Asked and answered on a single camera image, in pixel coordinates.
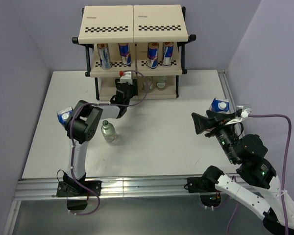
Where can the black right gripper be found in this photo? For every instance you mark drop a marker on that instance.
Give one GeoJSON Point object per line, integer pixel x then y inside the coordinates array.
{"type": "Point", "coordinates": [200, 122]}

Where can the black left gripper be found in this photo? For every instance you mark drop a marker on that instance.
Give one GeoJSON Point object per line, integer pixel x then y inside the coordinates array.
{"type": "Point", "coordinates": [134, 87]}

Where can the clear glass bottle green cap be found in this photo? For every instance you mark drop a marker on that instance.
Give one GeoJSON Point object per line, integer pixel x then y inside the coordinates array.
{"type": "Point", "coordinates": [108, 131]}
{"type": "Point", "coordinates": [161, 82]}
{"type": "Point", "coordinates": [147, 84]}

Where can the blue silver energy drink can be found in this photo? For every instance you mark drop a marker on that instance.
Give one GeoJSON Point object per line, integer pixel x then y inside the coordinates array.
{"type": "Point", "coordinates": [152, 55]}
{"type": "Point", "coordinates": [167, 51]}

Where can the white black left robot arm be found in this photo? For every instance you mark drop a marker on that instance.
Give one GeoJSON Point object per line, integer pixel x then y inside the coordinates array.
{"type": "Point", "coordinates": [82, 124]}

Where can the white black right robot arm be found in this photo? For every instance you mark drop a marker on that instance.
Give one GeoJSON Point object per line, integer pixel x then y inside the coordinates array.
{"type": "Point", "coordinates": [272, 204]}

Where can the beige three-tier shelf rack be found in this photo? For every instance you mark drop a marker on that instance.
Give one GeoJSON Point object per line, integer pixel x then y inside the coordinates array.
{"type": "Point", "coordinates": [136, 25]}

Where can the blue purple berry juice carton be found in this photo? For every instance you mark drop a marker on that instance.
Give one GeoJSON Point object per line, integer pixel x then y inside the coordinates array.
{"type": "Point", "coordinates": [219, 105]}

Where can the blue Fontana juice carton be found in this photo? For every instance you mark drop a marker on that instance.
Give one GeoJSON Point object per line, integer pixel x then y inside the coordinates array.
{"type": "Point", "coordinates": [63, 115]}

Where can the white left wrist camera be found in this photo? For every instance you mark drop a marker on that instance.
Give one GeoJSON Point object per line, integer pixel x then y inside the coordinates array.
{"type": "Point", "coordinates": [126, 77]}

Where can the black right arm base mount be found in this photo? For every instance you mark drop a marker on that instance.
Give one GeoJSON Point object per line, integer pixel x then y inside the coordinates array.
{"type": "Point", "coordinates": [208, 194]}

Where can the aluminium mounting rail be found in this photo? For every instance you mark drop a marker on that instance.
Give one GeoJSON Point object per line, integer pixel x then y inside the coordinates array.
{"type": "Point", "coordinates": [111, 187]}

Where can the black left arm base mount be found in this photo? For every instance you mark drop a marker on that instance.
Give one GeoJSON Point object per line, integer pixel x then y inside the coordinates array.
{"type": "Point", "coordinates": [77, 200]}

